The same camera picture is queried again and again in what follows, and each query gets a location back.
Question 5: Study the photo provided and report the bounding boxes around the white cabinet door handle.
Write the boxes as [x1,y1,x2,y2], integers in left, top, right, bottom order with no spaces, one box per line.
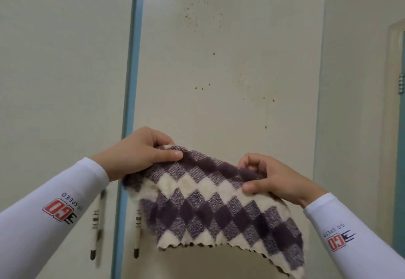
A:
[132,208,142,260]
[89,189,107,261]

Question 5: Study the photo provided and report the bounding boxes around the purple white checkered cloth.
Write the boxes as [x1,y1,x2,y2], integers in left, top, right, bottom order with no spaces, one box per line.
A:
[121,144,306,279]

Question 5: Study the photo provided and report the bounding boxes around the blue door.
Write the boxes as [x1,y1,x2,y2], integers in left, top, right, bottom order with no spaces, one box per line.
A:
[392,92,405,258]

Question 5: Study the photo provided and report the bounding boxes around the blue cabinet edge strip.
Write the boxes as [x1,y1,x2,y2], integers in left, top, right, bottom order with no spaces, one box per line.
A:
[111,0,147,279]

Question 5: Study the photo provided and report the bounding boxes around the white cabinet door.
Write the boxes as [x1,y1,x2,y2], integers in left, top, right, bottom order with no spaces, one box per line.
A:
[122,0,327,279]
[0,0,136,279]

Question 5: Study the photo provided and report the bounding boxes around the person's right forearm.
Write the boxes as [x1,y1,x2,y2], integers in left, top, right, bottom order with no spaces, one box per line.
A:
[303,192,405,279]

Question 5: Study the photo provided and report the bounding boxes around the person's left hand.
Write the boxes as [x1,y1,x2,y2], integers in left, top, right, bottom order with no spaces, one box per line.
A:
[91,126,184,182]

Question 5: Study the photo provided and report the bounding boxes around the person's right hand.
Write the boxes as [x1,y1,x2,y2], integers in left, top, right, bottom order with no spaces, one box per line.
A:
[237,153,328,208]

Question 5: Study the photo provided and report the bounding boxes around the cream door frame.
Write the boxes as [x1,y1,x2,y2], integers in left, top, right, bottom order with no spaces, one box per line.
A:
[377,17,405,259]

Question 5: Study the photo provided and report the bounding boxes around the person's left forearm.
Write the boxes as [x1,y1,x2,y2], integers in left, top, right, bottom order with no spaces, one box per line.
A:
[0,157,110,279]

